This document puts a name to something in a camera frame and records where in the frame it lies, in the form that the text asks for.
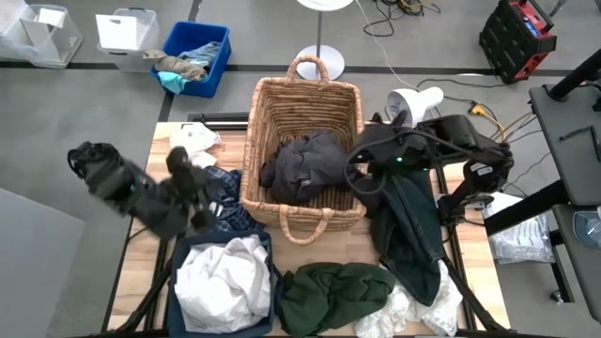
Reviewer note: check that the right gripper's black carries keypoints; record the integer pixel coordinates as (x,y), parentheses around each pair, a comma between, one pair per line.
(371,155)

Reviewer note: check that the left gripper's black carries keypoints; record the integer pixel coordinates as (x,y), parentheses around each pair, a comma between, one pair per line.
(197,188)

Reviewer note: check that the blue plaid shirt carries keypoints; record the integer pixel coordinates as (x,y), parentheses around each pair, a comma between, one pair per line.
(232,206)

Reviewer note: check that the grey garment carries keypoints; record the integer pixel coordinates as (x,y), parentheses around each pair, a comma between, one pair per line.
(314,159)

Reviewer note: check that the black garment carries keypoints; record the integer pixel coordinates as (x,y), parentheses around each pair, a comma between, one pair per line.
(286,190)

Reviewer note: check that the dark teal jeans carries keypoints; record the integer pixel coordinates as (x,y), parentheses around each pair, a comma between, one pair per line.
(408,244)

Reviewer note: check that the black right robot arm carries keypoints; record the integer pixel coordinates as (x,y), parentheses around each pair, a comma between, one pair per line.
(483,159)

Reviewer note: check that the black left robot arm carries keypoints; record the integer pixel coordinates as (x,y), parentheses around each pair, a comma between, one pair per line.
(112,180)

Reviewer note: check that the small white cloth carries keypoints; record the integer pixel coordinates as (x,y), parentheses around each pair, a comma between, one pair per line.
(192,138)

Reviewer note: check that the white desk lamp head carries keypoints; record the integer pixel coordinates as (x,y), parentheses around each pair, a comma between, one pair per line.
(413,105)

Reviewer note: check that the woven wicker basket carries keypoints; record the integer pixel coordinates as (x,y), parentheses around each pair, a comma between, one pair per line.
(305,94)

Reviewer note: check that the navy fabric bin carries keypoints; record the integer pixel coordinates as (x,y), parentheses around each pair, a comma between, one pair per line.
(171,281)

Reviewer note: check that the smooth white garment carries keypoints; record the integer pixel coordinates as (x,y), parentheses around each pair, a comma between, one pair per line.
(220,286)

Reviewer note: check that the teal garment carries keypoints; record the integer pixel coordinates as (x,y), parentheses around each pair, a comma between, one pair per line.
(171,83)

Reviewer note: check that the yellow plug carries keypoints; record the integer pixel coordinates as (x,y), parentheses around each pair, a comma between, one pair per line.
(478,110)

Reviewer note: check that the blue plastic crate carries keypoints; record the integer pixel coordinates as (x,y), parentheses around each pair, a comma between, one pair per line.
(216,70)

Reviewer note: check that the tan garment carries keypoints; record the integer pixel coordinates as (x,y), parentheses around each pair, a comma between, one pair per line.
(180,68)

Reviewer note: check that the light blue denim garment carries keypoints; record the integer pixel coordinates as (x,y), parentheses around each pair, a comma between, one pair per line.
(204,52)

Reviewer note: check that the dark green garment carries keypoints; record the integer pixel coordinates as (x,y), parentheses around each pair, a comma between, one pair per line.
(328,296)

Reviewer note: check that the white lace garment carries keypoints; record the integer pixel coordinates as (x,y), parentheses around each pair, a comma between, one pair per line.
(441,310)

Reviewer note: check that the clear plastic bag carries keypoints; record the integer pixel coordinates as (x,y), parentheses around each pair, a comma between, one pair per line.
(521,239)

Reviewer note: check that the clear bin with white card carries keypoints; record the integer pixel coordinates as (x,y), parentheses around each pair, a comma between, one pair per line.
(122,30)

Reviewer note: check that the red black power station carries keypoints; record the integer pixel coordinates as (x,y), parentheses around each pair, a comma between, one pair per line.
(512,42)

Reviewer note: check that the grey side table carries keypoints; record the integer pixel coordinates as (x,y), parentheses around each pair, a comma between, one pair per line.
(563,150)

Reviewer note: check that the clear plastic bin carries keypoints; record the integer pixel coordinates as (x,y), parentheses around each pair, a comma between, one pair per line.
(42,42)

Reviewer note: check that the black stand pole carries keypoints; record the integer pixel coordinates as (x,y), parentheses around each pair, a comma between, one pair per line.
(575,77)

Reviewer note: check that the black metal rail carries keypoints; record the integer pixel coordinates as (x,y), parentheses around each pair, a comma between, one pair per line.
(220,117)

